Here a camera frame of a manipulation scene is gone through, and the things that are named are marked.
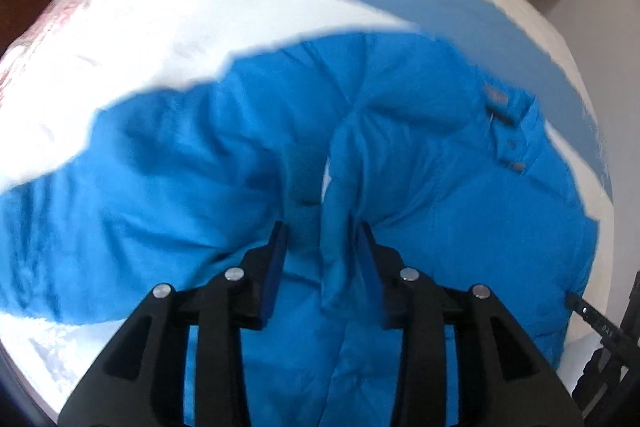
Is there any blue puffer jacket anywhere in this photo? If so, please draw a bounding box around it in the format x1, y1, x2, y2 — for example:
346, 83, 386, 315
1, 32, 598, 426

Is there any blue and white bedsheet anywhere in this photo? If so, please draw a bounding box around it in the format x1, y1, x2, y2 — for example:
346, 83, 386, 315
1, 0, 613, 410

